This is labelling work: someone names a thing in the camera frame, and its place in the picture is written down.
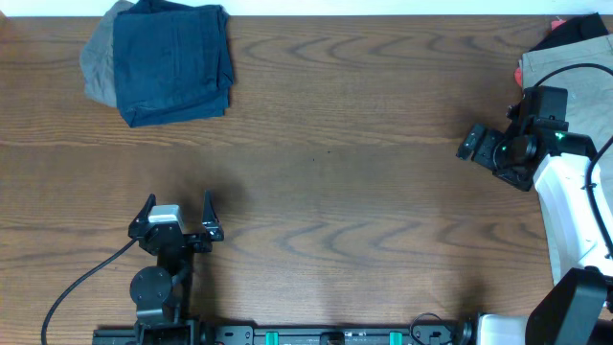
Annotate navy blue shorts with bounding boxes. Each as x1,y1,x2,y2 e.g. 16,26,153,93
113,1,234,127

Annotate beige khaki shorts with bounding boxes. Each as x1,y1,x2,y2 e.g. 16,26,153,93
521,34,612,283

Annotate folded grey shorts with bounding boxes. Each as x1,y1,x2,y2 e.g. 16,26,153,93
79,0,133,107

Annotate black garment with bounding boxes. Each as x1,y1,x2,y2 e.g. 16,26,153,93
531,12,609,52

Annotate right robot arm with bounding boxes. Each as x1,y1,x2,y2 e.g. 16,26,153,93
408,85,612,344

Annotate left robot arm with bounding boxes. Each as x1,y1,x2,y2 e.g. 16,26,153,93
128,195,212,345

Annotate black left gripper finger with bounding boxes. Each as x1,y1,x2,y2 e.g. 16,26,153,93
130,194,156,225
201,191,224,242

